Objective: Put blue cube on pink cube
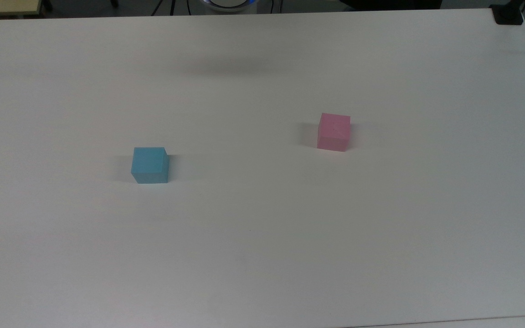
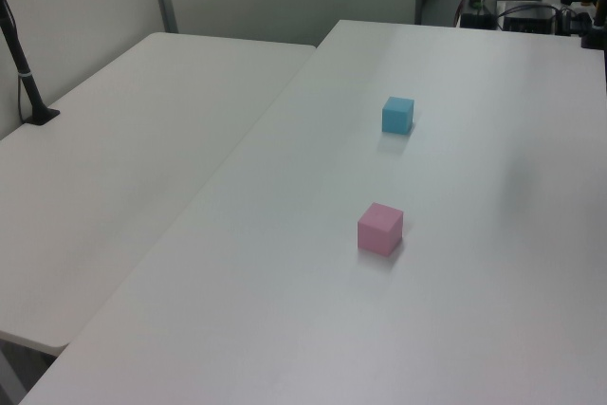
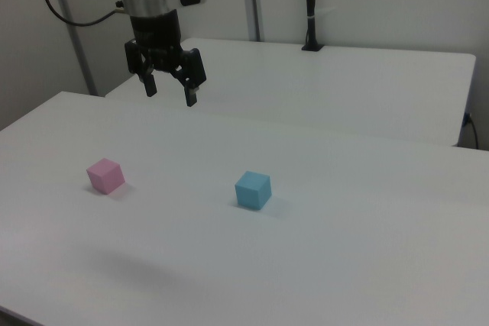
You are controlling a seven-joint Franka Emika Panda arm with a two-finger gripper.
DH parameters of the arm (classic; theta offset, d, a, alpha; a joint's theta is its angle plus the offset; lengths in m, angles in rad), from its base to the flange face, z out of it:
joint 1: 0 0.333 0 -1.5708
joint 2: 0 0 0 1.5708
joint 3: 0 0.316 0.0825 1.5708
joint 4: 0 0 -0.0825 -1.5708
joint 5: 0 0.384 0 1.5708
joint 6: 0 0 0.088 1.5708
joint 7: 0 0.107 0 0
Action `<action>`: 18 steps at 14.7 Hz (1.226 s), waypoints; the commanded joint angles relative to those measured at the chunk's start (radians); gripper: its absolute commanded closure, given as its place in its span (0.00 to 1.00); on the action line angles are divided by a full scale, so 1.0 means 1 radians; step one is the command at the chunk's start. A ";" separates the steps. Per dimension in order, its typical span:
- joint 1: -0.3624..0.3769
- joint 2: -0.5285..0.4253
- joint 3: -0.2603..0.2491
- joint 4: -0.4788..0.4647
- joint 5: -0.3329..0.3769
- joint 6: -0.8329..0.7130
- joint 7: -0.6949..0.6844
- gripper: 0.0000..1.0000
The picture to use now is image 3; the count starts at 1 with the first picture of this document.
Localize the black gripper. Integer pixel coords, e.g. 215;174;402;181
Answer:
124;8;209;108

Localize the blue cube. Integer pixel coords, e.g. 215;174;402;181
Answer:
234;170;273;211

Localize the pink cube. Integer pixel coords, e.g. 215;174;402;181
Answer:
86;157;126;195

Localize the white side table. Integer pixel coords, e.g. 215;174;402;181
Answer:
105;37;477;147

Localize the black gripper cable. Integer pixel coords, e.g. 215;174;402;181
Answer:
41;0;128;29

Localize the white cable tie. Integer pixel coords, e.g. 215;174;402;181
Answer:
306;7;335;21

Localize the black power cable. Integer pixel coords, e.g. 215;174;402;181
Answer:
462;111;481;150

